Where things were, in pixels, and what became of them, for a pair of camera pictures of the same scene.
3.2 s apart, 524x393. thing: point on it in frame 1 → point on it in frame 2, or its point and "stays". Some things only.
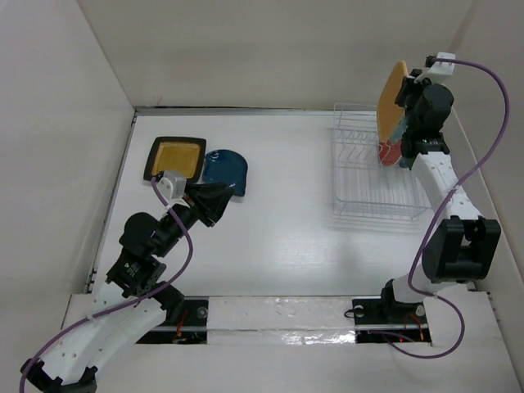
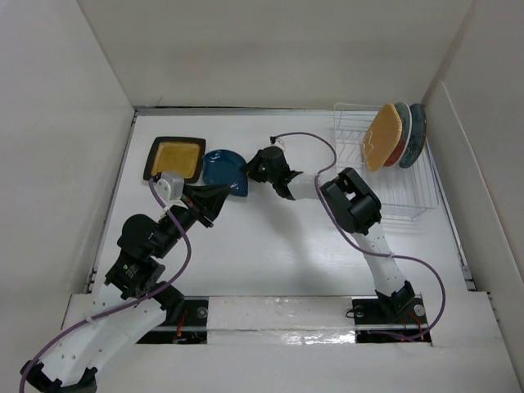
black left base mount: [191, 330] stays
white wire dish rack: [362, 187] stays
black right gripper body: [409, 92] → [259, 172]
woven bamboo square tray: [390, 115] → [381, 135]
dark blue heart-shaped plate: [226, 167] stays
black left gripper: [214, 209] stays
